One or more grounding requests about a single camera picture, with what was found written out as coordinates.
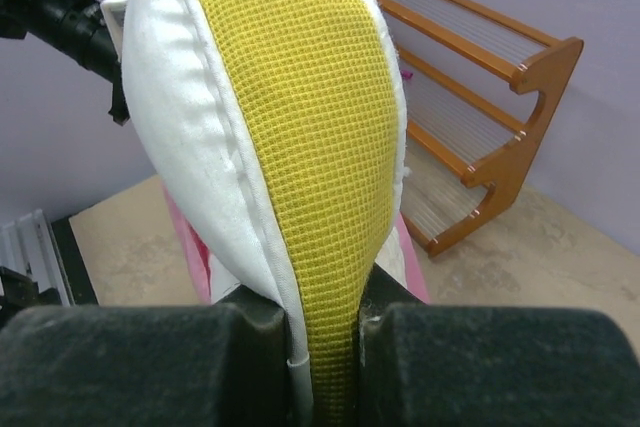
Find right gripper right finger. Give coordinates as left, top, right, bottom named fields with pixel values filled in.
left=357, top=268, right=639, bottom=426

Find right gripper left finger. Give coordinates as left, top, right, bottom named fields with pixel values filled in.
left=1, top=287, right=291, bottom=426

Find pink satin pillowcase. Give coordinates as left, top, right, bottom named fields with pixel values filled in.
left=163, top=188, right=429, bottom=304

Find white yellow pillow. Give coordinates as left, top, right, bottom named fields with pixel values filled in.
left=122, top=0, right=407, bottom=426

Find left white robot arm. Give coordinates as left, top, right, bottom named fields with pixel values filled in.
left=1, top=0, right=129, bottom=125

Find wooden shelf rack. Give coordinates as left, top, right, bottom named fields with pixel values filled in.
left=378, top=0, right=584, bottom=257

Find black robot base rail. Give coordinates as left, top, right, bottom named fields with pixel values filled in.
left=51, top=216, right=99, bottom=305

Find aluminium frame rail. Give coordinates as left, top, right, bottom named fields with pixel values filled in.
left=1, top=209, right=73, bottom=306

